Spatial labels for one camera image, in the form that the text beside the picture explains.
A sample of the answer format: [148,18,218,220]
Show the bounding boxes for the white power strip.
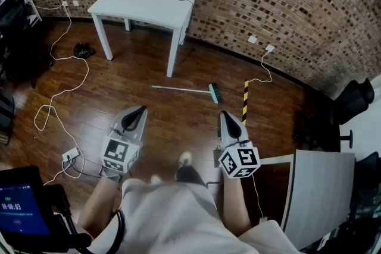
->
[61,147,82,163]

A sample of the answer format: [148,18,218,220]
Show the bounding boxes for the black office chair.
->
[339,129,381,203]
[291,79,376,154]

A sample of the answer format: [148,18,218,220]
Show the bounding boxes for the white square table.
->
[87,0,199,78]

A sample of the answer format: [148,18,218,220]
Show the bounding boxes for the thin white gripper cable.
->
[251,174,265,220]

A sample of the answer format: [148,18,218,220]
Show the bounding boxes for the person's right forearm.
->
[222,177,252,237]

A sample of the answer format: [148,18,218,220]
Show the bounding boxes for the blue screen tablet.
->
[0,165,52,245]

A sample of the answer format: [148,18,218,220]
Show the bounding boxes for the person's left forearm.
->
[77,175,126,236]

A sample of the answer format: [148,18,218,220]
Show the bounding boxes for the black shoulder strap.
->
[109,209,126,254]

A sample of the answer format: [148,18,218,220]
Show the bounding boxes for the person's white shirt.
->
[88,177,300,254]

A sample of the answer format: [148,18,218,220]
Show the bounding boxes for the short white charger cable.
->
[246,50,273,84]

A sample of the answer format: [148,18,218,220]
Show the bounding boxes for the black tablet mount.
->
[44,183,93,254]

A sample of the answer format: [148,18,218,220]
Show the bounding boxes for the green broom with metal handle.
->
[150,82,224,105]

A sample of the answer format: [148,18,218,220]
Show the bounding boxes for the black plastic bag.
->
[73,42,96,59]

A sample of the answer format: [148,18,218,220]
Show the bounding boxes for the person's right white shoe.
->
[178,151,193,169]

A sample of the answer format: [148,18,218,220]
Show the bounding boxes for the long white cable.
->
[33,1,90,188]

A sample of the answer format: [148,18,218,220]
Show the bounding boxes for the black patterned wristband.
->
[99,168,123,184]

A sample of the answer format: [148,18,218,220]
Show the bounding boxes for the person's black trousers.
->
[174,165,207,188]

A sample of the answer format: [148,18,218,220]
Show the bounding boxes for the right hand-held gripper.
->
[217,111,261,180]

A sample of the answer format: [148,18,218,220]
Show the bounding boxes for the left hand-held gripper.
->
[99,105,149,175]

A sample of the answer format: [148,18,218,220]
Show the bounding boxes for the grey desk panel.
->
[281,149,357,251]

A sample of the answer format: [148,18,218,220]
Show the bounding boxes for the yellow black striped tape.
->
[241,79,250,127]

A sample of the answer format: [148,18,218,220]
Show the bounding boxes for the black lamp cable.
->
[180,0,199,65]

